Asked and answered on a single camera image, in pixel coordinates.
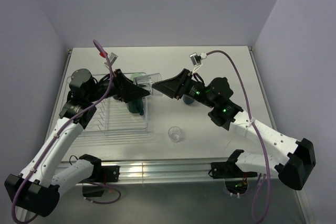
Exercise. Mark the large clear glass cup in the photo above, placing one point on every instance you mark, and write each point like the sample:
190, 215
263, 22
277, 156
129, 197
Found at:
147, 81

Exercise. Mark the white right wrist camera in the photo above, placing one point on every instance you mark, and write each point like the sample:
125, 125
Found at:
196, 60

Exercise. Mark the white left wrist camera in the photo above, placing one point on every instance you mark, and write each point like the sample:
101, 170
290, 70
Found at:
112, 58

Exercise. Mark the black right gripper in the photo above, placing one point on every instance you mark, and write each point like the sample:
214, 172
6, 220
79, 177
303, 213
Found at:
174, 87

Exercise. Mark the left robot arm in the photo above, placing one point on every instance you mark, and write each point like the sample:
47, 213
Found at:
38, 188

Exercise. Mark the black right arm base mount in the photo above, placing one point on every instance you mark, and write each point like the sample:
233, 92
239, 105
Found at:
228, 170

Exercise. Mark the dark blue mug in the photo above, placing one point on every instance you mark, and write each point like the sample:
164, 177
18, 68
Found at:
188, 100

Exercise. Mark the light green plastic cup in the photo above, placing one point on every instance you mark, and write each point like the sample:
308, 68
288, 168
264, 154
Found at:
137, 74

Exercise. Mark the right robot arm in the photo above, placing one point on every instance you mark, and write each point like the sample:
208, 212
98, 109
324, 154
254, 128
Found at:
291, 160

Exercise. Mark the clear wire dish rack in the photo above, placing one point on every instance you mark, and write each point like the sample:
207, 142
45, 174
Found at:
115, 119

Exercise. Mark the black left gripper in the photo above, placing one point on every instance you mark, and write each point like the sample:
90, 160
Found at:
128, 91

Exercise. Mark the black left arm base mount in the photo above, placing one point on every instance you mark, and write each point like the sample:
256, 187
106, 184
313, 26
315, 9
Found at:
108, 174

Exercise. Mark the dark green mug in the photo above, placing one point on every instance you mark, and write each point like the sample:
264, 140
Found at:
136, 106

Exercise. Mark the small clear glass cup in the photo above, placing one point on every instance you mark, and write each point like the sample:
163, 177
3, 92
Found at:
175, 134

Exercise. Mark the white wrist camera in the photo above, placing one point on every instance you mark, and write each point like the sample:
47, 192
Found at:
196, 60
112, 58

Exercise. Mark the aluminium rail frame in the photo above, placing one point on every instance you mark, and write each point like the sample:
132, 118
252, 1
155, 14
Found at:
175, 191

